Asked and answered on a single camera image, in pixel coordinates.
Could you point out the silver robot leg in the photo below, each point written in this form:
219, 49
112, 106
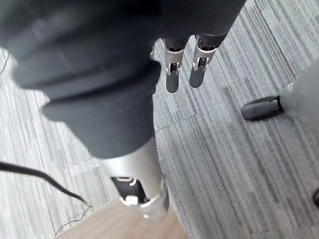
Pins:
302, 82

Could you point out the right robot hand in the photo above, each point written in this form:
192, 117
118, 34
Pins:
99, 74

